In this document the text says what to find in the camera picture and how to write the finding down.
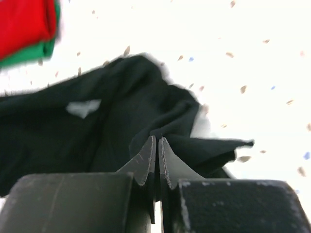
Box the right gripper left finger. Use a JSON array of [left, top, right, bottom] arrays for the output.
[[0, 136, 156, 233]]

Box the red folded t shirt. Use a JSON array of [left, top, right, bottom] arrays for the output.
[[0, 0, 59, 60]]

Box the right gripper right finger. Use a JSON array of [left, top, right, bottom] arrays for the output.
[[158, 138, 311, 233]]

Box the black t shirt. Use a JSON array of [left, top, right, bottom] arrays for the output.
[[0, 55, 254, 196]]

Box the green folded t shirt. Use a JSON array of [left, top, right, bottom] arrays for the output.
[[0, 0, 61, 67]]

